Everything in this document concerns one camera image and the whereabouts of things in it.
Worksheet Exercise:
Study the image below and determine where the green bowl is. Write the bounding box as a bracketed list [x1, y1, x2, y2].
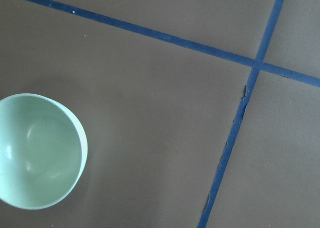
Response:
[0, 93, 88, 210]

